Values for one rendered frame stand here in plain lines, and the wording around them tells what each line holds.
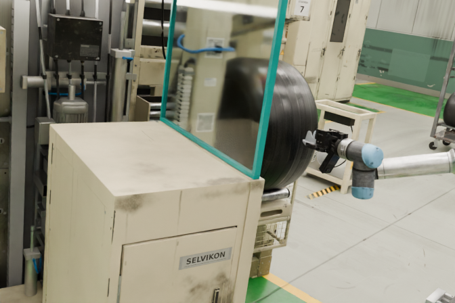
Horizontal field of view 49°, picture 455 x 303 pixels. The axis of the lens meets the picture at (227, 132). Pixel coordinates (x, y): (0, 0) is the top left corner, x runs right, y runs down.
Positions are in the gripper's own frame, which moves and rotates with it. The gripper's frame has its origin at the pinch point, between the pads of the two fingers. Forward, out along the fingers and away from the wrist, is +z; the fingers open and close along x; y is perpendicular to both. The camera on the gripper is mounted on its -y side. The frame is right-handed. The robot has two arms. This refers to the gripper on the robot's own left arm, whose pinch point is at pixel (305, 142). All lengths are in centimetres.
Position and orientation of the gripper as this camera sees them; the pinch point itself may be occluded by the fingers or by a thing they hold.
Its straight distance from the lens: 196.8
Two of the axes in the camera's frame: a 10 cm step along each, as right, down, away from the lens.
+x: -8.3, 0.2, -5.5
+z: -5.5, -1.9, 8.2
